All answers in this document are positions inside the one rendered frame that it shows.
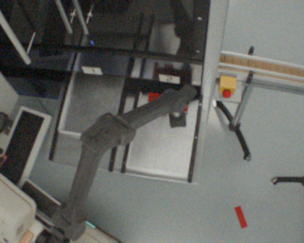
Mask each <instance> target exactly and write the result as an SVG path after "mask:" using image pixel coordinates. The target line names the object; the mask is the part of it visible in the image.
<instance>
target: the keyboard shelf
mask: <svg viewBox="0 0 304 243"><path fill-rule="evenodd" d="M22 110H24V111H29V112H30V113H32V114H36V115H38V116H42V117H43V118H44V121H43V125H42V126H41V129H40V132H39V133H38V136H37V139H36V140H35V144H34V146H33V149H32V151H31V154H30V157H29V159H28V162H27V165H26V166H25V170H24V173H23V174H22V176H23V175H24V176H26V177H27V178H29V177H30V173H31V171H32V169H33V165H34V163H35V160H36V158H37V155H38V152H39V150H40V149H41V145H42V142H43V139H44V137H45V135H46V132H47V130H48V128H49V125H50V123H51V120H52V117H51V115H48V114H45V113H41V112H40V111H36V110H34V109H32V108H28V107H25V106H21V107H20V110H19V112H18V114H17V116H16V119H15V121H14V124H13V125H12V128H11V131H10V133H9V136H7V135H4V134H2V136H1V139H0V148H2V149H3V150H4V152H3V153H2V154H0V157H1V156H3V155H4V154H5V152H6V150H7V146H8V144H9V141H10V139H11V137H12V133H13V132H14V128H15V127H16V124H17V122H18V120H19V117H20V115H21V113H22Z"/></svg>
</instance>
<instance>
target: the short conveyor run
mask: <svg viewBox="0 0 304 243"><path fill-rule="evenodd" d="M253 50H254V47H253V46H251V47H250V48H249V52H248V55H246V54H237V53H232V52H227V51H221V56H220V61H219V68H218V70H217V71H222V72H230V73H235V74H237V81H242V85H247V86H251V87H256V88H264V89H268V90H275V91H280V92H284V93H292V94H298V95H304V66H301V65H297V64H292V63H289V62H285V61H277V60H273V59H265V58H261V57H258V56H253V52H254V51H253Z"/></svg>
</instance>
